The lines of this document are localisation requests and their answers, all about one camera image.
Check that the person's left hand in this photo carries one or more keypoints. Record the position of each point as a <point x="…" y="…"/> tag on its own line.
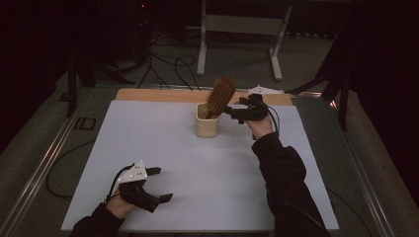
<point x="118" y="207"/>

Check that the wooden hairbrush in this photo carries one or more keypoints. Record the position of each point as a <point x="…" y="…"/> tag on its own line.
<point x="220" y="95"/>

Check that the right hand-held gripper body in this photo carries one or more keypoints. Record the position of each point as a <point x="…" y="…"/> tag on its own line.
<point x="257" y="110"/>

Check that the metal floor rail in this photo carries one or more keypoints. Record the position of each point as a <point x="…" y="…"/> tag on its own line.
<point x="39" y="171"/>
<point x="362" y="184"/>

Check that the white metal desk frame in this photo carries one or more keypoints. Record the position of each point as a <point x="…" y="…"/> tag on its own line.
<point x="243" y="24"/>

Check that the cream plastic container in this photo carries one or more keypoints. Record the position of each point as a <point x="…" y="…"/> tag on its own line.
<point x="207" y="128"/>

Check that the wooden table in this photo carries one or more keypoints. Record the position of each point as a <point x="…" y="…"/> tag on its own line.
<point x="158" y="95"/>

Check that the person's right hand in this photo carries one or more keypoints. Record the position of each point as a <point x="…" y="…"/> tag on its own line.
<point x="262" y="128"/>

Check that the white table mat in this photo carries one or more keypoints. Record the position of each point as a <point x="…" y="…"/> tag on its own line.
<point x="184" y="171"/>

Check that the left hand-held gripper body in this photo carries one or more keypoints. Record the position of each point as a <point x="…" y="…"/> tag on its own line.
<point x="135" y="189"/>

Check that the black stand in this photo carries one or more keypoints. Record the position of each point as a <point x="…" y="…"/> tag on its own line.
<point x="82" y="72"/>
<point x="336" y="75"/>

